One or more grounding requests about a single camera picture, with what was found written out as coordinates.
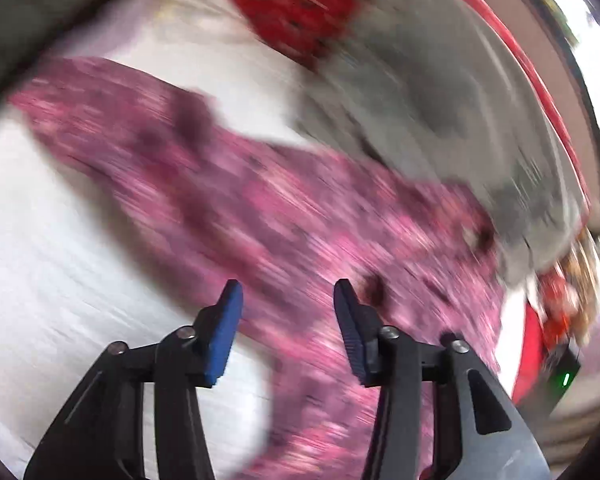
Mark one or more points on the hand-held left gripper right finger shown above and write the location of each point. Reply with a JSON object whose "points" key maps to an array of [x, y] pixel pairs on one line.
{"points": [[352, 330]]}

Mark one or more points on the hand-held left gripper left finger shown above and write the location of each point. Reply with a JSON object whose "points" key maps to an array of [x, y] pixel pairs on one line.
{"points": [[225, 330]]}

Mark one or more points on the pink floral pants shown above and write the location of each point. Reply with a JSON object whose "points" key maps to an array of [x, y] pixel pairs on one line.
{"points": [[280, 220]]}

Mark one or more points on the plain red cloth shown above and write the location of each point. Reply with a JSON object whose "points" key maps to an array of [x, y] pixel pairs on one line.
{"points": [[530, 355]]}

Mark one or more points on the clear plastic bag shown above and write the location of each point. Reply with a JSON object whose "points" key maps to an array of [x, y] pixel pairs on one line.
{"points": [[575, 280]]}

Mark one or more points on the white quilted bed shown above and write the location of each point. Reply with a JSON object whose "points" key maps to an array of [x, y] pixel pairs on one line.
{"points": [[55, 260]]}

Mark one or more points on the grey flower pillow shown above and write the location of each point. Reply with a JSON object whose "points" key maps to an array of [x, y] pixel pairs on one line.
{"points": [[430, 85]]}

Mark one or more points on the white crumpled cloth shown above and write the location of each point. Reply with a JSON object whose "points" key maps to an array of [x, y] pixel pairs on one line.
{"points": [[195, 10]]}

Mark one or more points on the red printed blanket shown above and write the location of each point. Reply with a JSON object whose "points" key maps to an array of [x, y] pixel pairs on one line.
{"points": [[290, 0]]}

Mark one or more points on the dark jacket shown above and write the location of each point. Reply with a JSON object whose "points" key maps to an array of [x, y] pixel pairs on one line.
{"points": [[40, 35]]}

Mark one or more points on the window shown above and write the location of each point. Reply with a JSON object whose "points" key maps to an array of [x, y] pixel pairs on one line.
{"points": [[580, 20]]}

